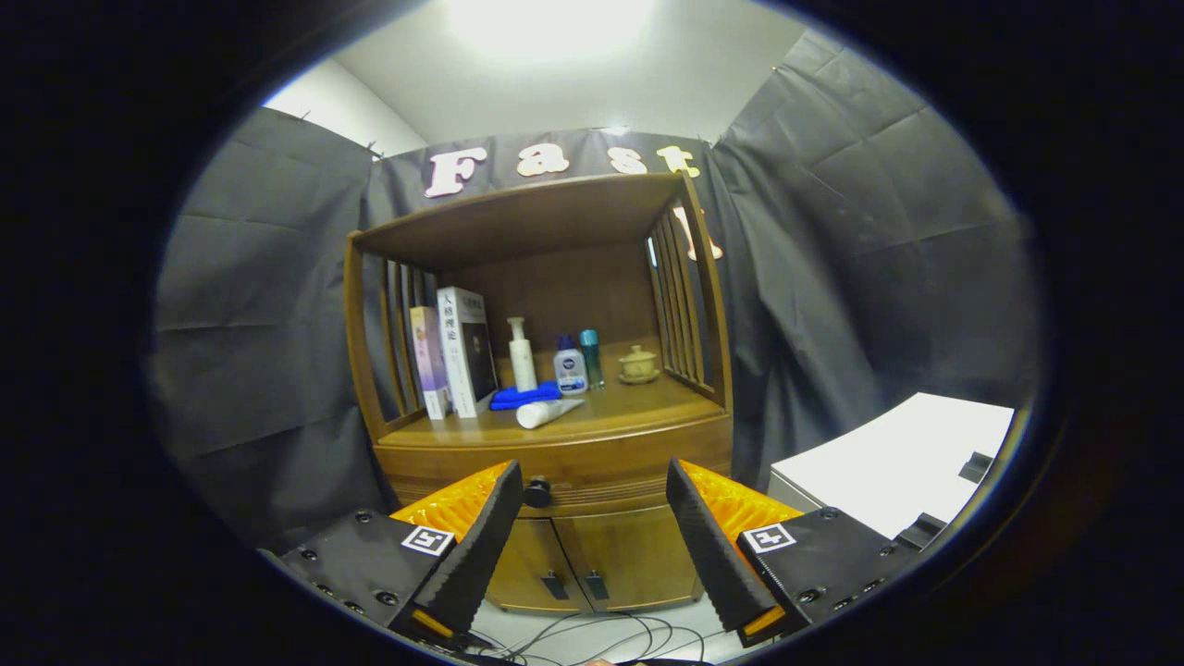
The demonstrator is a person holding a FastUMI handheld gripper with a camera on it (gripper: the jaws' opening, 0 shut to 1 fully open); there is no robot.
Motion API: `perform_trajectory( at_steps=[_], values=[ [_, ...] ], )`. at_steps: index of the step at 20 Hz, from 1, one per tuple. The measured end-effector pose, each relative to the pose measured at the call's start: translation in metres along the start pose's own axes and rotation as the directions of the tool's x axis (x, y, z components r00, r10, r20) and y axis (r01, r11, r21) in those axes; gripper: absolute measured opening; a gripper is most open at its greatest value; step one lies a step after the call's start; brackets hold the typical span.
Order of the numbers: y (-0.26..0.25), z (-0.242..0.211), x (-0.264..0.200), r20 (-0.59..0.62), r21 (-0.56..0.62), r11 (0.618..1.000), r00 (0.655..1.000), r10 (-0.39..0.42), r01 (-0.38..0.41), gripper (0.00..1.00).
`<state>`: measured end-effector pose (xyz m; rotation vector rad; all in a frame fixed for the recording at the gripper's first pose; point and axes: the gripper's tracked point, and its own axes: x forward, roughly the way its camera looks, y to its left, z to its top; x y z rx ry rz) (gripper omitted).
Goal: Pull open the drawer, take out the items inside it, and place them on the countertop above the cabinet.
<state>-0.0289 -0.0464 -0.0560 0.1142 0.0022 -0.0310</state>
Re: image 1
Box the ceiling light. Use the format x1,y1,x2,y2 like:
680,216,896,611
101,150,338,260
444,0,658,56

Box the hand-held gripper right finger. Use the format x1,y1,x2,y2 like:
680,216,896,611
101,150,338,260
666,457,926,648

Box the blue folded cloth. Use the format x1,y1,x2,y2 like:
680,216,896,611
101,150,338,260
489,382,562,412

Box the wooden countertop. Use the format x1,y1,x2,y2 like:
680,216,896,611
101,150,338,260
375,365,727,450

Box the beige lidded teacup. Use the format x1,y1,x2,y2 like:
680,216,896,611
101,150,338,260
618,345,661,386

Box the white pump bottle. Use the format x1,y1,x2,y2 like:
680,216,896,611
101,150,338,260
506,317,538,393

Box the wooden cabinet door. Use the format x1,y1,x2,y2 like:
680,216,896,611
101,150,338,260
486,518,593,613
553,507,704,611

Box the white tube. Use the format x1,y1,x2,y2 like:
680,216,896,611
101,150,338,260
515,398,586,430

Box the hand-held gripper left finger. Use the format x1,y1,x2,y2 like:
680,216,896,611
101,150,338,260
262,460,524,648

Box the white book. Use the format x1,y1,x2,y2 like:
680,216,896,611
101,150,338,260
437,287,500,419

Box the teal bottle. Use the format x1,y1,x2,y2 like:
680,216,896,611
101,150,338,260
580,329,606,391

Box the wooden drawer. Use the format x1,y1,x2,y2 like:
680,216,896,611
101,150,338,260
381,442,734,519

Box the purple book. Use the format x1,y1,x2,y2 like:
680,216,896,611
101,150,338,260
410,306,451,421

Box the black backdrop cloth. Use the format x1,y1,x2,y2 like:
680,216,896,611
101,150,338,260
153,28,1042,547

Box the white bottle with blue cap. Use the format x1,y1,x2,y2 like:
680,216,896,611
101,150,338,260
554,335,589,397

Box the wooden cabinet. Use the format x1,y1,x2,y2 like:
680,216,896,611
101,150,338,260
344,171,734,613

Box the black cables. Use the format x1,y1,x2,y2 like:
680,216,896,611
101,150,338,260
462,606,713,666

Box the white desk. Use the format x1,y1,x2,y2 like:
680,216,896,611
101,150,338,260
768,392,1017,542

